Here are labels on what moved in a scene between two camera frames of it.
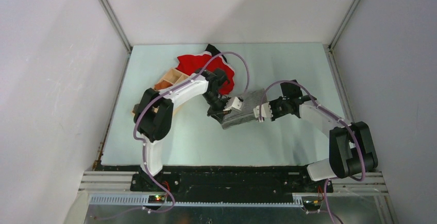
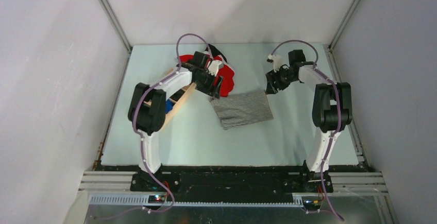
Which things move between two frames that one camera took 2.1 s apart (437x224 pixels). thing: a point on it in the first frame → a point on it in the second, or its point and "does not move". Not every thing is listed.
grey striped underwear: [251, 100] does not move
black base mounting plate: [230, 184] does not move
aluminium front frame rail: [115, 189] does not move
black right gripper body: [279, 108] → [282, 75]
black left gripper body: [216, 102] → [205, 82]
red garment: [191, 65] does not move
